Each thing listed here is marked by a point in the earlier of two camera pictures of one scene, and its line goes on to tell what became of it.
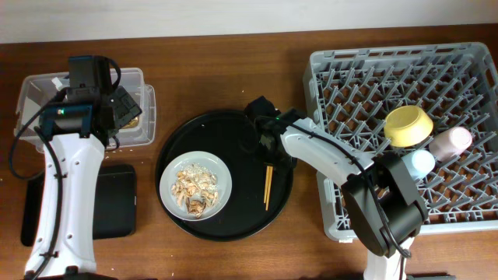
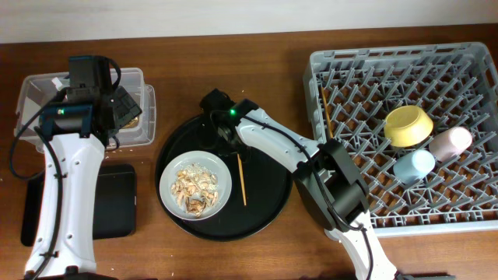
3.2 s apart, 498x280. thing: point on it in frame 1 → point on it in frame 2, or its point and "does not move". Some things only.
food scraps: (197, 187) does not move
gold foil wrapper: (133, 124) does not move
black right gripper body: (275, 157) → (228, 147)
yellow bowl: (408, 126) does not move
